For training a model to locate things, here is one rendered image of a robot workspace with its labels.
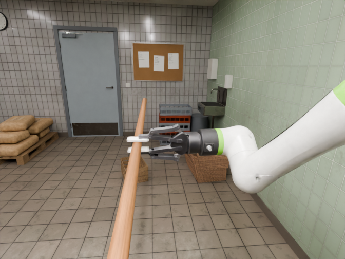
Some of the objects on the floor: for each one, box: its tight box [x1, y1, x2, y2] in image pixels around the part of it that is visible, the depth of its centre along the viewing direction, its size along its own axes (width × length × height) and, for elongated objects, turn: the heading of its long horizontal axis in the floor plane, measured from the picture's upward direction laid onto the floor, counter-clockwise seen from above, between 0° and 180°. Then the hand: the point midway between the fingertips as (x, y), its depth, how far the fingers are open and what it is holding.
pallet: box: [0, 132, 59, 165], centre depth 360 cm, size 120×80×14 cm, turn 2°
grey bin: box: [190, 113, 209, 132], centre depth 415 cm, size 38×38×55 cm
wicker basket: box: [184, 154, 227, 183], centre depth 293 cm, size 49×56×28 cm
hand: (138, 144), depth 67 cm, fingers closed on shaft, 3 cm apart
